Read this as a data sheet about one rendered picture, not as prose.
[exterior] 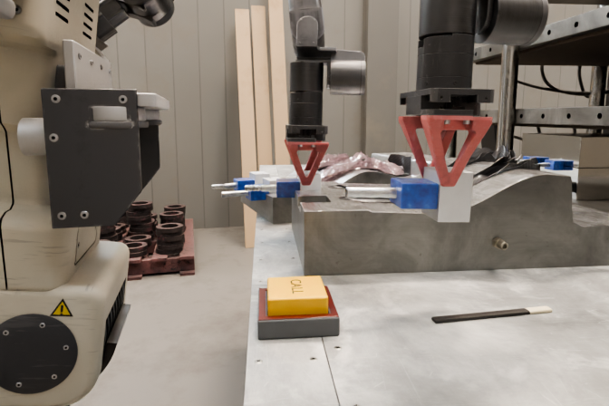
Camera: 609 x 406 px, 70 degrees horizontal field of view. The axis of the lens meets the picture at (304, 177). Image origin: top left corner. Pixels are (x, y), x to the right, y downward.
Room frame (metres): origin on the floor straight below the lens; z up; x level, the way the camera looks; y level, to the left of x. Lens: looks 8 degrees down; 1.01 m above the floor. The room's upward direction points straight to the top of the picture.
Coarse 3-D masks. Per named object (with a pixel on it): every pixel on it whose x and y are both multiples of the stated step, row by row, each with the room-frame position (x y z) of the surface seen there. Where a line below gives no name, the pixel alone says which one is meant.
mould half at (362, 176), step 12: (372, 156) 1.23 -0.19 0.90; (384, 156) 1.17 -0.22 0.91; (408, 156) 1.14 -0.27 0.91; (324, 168) 1.06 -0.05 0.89; (336, 180) 0.94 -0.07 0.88; (348, 180) 0.91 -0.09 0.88; (360, 180) 0.92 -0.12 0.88; (372, 180) 0.94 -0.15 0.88; (384, 180) 0.95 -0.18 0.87; (252, 204) 0.99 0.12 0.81; (264, 204) 0.90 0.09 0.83; (276, 204) 0.85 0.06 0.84; (288, 204) 0.86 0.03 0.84; (264, 216) 0.90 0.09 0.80; (276, 216) 0.85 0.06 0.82; (288, 216) 0.86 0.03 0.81
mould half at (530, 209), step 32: (448, 160) 0.84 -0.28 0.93; (320, 192) 0.70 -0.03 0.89; (480, 192) 0.61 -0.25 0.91; (512, 192) 0.59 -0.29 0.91; (544, 192) 0.59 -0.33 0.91; (320, 224) 0.57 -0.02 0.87; (352, 224) 0.57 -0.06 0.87; (384, 224) 0.57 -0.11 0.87; (416, 224) 0.58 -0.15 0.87; (448, 224) 0.58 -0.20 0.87; (480, 224) 0.59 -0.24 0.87; (512, 224) 0.59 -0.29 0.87; (544, 224) 0.59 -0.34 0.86; (576, 224) 0.60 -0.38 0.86; (608, 224) 0.61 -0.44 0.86; (320, 256) 0.57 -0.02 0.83; (352, 256) 0.57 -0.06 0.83; (384, 256) 0.57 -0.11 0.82; (416, 256) 0.58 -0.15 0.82; (448, 256) 0.58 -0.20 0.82; (480, 256) 0.59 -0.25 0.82; (512, 256) 0.59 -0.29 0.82; (544, 256) 0.60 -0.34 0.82; (576, 256) 0.60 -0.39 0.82; (608, 256) 0.60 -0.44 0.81
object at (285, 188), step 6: (306, 174) 0.73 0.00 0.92; (318, 174) 0.73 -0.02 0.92; (276, 180) 0.75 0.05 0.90; (282, 180) 0.74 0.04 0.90; (288, 180) 0.74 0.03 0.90; (294, 180) 0.74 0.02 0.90; (300, 180) 0.73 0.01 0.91; (318, 180) 0.73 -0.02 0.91; (246, 186) 0.74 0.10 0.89; (252, 186) 0.75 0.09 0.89; (258, 186) 0.75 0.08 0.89; (264, 186) 0.75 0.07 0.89; (270, 186) 0.75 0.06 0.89; (276, 186) 0.73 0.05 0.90; (282, 186) 0.73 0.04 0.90; (288, 186) 0.73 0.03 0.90; (294, 186) 0.73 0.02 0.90; (300, 186) 0.73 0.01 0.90; (306, 186) 0.73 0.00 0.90; (312, 186) 0.73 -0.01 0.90; (318, 186) 0.73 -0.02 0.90; (276, 192) 0.73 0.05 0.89; (282, 192) 0.73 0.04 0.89; (288, 192) 0.73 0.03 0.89; (294, 192) 0.73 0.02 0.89
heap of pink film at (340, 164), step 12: (324, 156) 1.09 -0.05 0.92; (336, 156) 1.08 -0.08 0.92; (348, 156) 1.09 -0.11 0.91; (360, 156) 0.98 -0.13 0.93; (336, 168) 0.96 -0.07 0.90; (348, 168) 0.96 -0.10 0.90; (360, 168) 0.97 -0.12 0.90; (372, 168) 0.98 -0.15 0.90; (384, 168) 1.01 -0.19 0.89; (396, 168) 1.04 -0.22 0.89; (324, 180) 0.95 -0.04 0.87
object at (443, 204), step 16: (432, 176) 0.47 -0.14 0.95; (464, 176) 0.45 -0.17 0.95; (352, 192) 0.46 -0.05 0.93; (368, 192) 0.46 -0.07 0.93; (384, 192) 0.47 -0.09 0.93; (400, 192) 0.46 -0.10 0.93; (416, 192) 0.45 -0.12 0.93; (432, 192) 0.45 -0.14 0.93; (448, 192) 0.45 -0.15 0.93; (464, 192) 0.45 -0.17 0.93; (416, 208) 0.45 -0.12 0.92; (432, 208) 0.46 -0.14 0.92; (448, 208) 0.45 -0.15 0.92; (464, 208) 0.45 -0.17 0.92
